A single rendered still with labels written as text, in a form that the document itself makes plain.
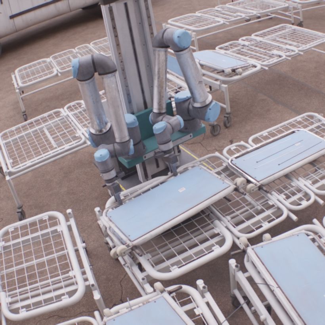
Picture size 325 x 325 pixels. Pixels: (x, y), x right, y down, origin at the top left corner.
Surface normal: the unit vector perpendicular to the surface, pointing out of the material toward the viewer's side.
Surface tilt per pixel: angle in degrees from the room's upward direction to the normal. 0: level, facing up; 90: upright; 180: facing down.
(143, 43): 90
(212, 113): 95
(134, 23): 90
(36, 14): 99
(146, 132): 90
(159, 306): 5
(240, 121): 0
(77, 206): 0
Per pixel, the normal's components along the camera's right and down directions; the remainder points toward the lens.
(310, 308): -0.03, -0.84
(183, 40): 0.68, 0.21
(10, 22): 0.57, 0.54
